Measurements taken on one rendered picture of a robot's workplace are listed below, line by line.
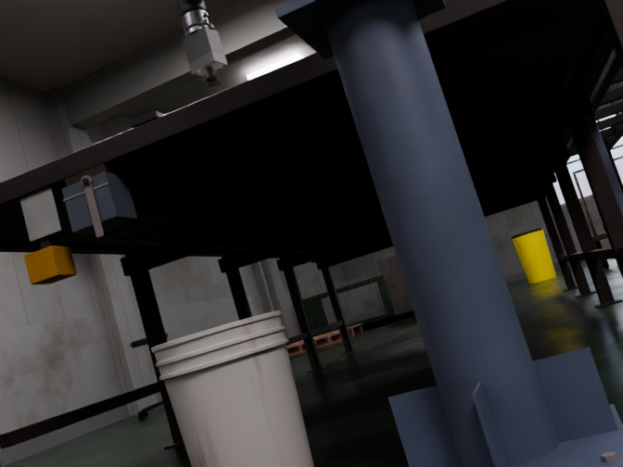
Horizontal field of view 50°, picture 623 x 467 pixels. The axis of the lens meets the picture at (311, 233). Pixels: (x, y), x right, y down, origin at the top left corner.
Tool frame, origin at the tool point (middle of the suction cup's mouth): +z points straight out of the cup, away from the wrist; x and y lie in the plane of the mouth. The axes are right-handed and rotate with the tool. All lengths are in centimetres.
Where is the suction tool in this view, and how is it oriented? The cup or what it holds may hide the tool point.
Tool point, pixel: (213, 84)
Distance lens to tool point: 191.1
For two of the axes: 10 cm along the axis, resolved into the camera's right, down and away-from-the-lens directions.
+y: -8.4, 3.1, 4.5
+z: 2.8, 9.5, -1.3
